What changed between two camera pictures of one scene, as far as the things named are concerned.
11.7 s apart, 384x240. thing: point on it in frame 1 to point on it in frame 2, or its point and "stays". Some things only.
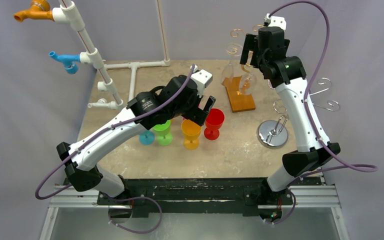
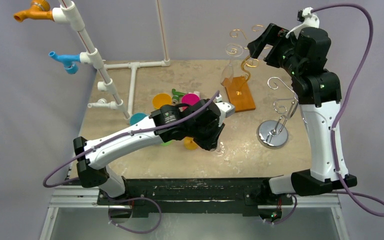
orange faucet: (39, 9) stays
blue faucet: (69, 61) stays
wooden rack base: (238, 102) stays
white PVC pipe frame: (69, 13) stays
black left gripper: (197, 114) to (211, 142)
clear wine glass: (247, 84) to (220, 150)
